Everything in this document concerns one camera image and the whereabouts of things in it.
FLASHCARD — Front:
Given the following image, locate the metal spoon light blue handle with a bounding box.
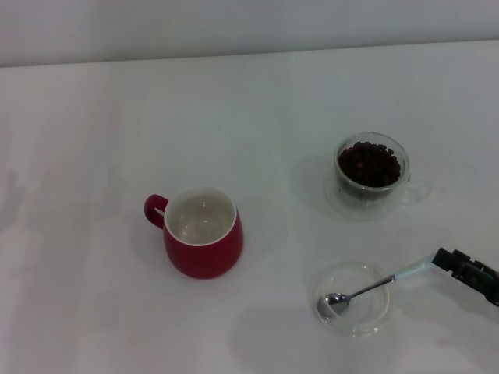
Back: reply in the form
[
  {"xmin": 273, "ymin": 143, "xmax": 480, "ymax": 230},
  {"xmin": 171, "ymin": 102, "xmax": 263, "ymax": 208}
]
[{"xmin": 316, "ymin": 252, "xmax": 438, "ymax": 317}]

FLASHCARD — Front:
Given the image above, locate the dark coffee bean pile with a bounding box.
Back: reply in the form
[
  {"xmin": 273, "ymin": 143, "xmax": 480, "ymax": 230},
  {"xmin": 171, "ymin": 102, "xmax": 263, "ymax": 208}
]
[{"xmin": 337, "ymin": 141, "xmax": 402, "ymax": 189}]

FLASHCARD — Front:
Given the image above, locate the red ceramic mug white inside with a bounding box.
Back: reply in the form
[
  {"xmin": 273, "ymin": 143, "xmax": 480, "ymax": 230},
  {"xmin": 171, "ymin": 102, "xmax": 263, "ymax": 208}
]
[{"xmin": 143, "ymin": 185, "xmax": 246, "ymax": 281}]

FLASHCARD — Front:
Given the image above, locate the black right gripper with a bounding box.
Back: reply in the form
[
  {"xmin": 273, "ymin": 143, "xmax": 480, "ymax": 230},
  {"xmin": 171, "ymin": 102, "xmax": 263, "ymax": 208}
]
[{"xmin": 433, "ymin": 247, "xmax": 499, "ymax": 307}]

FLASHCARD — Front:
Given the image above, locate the clear glass round dish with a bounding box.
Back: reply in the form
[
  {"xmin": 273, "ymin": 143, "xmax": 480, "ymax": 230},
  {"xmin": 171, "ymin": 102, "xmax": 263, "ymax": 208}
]
[{"xmin": 307, "ymin": 259, "xmax": 392, "ymax": 338}]

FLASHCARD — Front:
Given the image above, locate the clear glass cup with handle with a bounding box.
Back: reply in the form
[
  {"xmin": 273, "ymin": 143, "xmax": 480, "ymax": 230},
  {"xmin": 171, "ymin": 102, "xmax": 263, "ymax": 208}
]
[{"xmin": 333, "ymin": 132, "xmax": 429, "ymax": 208}]

